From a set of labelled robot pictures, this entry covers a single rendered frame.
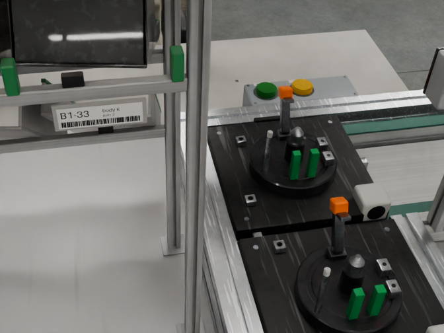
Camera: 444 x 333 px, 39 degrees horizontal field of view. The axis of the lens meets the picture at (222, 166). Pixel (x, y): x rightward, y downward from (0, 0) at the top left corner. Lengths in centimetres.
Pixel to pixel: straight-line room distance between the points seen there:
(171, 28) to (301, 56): 76
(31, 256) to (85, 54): 49
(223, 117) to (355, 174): 26
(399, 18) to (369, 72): 211
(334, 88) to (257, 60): 29
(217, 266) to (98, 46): 39
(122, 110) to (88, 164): 58
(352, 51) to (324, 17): 192
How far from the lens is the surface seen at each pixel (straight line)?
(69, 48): 64
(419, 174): 115
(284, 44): 154
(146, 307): 97
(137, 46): 63
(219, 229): 94
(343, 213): 84
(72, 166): 119
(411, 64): 321
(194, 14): 56
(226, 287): 87
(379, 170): 114
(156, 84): 60
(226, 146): 105
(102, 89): 60
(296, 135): 97
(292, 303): 85
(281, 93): 101
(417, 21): 358
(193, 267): 81
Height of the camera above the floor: 166
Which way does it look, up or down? 43 degrees down
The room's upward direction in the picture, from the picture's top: 3 degrees clockwise
